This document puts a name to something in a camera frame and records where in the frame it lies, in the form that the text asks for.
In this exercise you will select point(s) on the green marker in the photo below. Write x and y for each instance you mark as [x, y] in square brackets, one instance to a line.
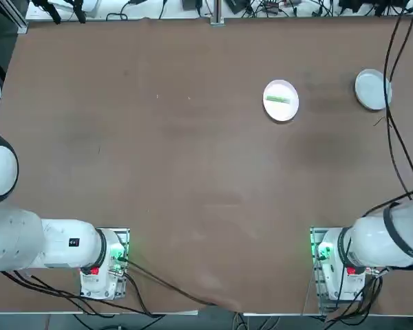
[278, 99]

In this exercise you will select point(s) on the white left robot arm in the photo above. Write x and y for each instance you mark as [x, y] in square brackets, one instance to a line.
[38, 244]

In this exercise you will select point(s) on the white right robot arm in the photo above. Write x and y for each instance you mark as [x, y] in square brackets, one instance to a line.
[375, 240]

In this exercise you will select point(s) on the white plate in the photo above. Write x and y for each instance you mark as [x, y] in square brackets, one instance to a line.
[280, 111]

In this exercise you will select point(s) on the blue plate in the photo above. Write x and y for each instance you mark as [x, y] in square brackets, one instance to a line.
[370, 89]

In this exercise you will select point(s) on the black device with red label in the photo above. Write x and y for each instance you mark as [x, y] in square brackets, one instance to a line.
[275, 2]

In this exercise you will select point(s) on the black tripod leg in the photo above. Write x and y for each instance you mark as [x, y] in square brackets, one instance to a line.
[79, 12]
[51, 12]

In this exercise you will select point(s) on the aluminium frame post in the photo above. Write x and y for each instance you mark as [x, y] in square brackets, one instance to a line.
[217, 12]

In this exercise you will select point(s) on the aluminium frame profile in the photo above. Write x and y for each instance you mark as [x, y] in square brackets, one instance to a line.
[15, 20]

